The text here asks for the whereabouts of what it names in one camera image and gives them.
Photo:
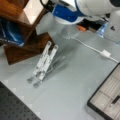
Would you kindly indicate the black compartment tray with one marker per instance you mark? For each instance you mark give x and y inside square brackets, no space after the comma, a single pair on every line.
[102,98]

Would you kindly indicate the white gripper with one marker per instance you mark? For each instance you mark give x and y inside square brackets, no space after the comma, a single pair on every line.
[52,5]

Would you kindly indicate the black pen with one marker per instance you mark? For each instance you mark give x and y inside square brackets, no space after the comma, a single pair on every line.
[115,100]

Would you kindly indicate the orange small object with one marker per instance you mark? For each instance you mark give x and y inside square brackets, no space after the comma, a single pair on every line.
[82,28]

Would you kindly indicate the white notepad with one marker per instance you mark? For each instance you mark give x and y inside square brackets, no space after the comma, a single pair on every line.
[33,10]

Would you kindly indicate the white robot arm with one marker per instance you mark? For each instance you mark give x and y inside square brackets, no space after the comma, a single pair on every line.
[82,8]

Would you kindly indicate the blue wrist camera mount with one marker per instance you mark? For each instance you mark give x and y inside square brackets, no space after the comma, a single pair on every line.
[67,14]

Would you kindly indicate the blue book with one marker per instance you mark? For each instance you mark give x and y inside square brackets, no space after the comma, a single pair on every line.
[10,33]

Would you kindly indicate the blue plastic bottle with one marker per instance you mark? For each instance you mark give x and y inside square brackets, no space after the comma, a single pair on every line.
[101,30]

